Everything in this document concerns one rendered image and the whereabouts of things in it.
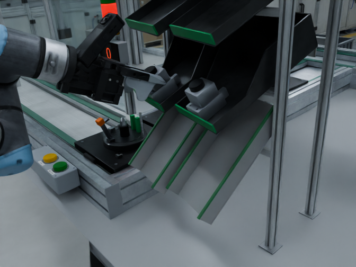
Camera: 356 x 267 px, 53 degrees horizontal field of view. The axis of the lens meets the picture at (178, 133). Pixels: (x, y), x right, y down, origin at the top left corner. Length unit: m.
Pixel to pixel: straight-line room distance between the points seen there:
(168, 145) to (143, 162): 0.08
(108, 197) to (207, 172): 0.29
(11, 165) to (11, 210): 0.50
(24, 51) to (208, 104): 0.33
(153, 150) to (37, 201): 0.40
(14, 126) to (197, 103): 0.33
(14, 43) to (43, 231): 0.55
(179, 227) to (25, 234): 0.40
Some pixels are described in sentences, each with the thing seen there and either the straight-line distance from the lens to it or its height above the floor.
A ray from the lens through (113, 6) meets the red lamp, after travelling 1.23.
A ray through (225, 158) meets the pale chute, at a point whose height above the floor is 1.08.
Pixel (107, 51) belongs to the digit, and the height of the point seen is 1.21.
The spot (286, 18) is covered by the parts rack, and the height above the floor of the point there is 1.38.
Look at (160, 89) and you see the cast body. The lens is 0.78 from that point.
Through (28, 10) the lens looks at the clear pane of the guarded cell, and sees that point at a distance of 2.35.
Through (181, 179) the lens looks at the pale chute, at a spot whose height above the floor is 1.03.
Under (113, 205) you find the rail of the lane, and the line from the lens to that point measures 0.99.
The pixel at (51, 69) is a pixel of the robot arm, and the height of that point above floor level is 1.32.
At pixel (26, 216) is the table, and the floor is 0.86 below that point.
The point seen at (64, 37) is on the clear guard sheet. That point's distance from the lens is 1.69.
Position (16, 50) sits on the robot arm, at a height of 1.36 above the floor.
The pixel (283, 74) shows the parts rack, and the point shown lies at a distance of 0.68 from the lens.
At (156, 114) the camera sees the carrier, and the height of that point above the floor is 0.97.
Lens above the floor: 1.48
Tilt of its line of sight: 26 degrees down
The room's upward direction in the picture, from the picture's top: 4 degrees counter-clockwise
